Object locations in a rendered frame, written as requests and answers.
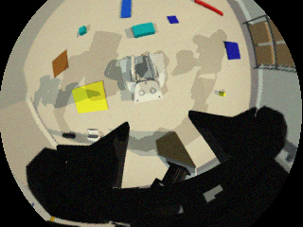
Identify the small teal block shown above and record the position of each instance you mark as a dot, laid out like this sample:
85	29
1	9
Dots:
82	30

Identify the teal rectangular block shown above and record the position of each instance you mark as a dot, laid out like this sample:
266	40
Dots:
143	30

